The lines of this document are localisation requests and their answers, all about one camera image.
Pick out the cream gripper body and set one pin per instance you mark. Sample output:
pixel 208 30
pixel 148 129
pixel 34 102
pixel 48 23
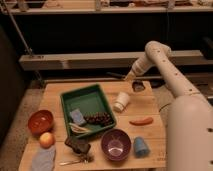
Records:
pixel 130 76

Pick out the black handled brush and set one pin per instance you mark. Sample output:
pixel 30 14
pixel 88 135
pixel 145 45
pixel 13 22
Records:
pixel 137 85

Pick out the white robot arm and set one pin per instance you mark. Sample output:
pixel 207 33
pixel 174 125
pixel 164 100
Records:
pixel 189 143

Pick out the purple bowl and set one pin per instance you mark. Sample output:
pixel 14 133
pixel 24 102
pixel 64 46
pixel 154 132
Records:
pixel 116 145

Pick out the red bowl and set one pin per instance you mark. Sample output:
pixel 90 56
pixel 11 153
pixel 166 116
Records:
pixel 40 122

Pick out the metal shelf beam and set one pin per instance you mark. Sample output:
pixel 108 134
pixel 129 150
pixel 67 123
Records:
pixel 103 60

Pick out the white plastic bottle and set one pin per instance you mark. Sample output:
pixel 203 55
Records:
pixel 121 102

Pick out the green plastic tray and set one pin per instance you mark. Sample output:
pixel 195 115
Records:
pixel 89 100

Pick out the orange carrot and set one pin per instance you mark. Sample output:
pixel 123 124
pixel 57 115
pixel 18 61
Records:
pixel 142 122

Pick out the bunch of dark grapes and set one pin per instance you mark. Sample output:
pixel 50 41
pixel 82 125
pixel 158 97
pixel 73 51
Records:
pixel 102 119

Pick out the wooden board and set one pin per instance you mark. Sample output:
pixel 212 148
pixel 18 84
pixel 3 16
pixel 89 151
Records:
pixel 140 118

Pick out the blue sponge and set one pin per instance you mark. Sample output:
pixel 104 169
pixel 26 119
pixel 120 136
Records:
pixel 77 117

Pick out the blue cup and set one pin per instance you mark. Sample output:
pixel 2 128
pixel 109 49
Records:
pixel 140 147

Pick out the banana peel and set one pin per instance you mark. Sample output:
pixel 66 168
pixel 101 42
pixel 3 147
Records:
pixel 78 129

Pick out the dark brown sponge block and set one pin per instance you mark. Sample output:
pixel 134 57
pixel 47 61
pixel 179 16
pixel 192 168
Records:
pixel 77 145

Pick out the peach apple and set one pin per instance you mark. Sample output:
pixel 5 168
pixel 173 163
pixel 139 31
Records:
pixel 46 140

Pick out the metal fork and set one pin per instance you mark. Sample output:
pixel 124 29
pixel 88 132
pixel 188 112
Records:
pixel 82 159

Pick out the grey blue cloth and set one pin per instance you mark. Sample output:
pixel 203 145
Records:
pixel 44 159

